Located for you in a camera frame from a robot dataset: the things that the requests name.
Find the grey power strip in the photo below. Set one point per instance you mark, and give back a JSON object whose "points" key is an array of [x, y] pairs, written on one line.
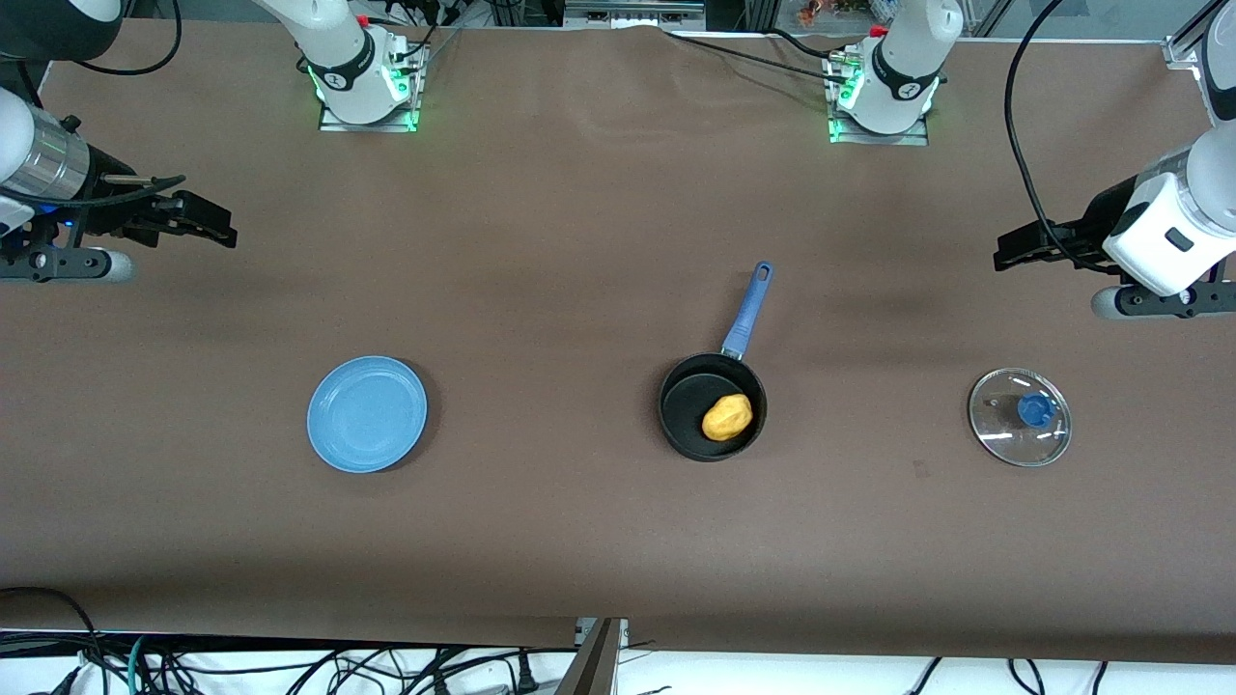
{"points": [[628, 14]]}

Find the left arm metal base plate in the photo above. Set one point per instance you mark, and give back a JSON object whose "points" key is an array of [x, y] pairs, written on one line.
{"points": [[917, 138]]}

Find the black power plug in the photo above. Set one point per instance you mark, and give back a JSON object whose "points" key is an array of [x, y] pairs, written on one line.
{"points": [[526, 676]]}

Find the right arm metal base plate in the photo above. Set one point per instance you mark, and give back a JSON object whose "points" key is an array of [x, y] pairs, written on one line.
{"points": [[333, 123]]}

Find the blue round plate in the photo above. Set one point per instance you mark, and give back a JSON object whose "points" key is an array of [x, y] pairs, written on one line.
{"points": [[367, 415]]}

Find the glass lid with blue knob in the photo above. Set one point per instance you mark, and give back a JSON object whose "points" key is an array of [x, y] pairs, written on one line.
{"points": [[1035, 410]]}

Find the grey metal mount bar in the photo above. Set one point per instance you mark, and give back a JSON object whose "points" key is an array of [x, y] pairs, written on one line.
{"points": [[599, 666]]}

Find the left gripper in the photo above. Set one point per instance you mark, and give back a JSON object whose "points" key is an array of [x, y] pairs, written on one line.
{"points": [[1104, 218]]}

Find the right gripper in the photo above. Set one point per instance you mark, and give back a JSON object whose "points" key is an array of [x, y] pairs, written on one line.
{"points": [[108, 200]]}

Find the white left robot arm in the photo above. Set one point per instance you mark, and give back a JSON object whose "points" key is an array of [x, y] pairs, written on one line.
{"points": [[908, 48]]}

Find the silver aluminium frame profile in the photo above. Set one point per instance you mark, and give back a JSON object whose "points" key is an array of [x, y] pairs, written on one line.
{"points": [[1180, 53]]}

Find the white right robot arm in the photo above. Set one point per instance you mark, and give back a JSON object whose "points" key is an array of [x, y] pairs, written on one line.
{"points": [[338, 39]]}

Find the yellow potato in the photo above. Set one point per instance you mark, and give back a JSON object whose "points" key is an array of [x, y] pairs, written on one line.
{"points": [[727, 417]]}

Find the brown table cover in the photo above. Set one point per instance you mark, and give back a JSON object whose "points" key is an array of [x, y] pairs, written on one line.
{"points": [[579, 241]]}

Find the small colourful objects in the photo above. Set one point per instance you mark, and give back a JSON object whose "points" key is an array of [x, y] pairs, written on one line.
{"points": [[830, 12]]}

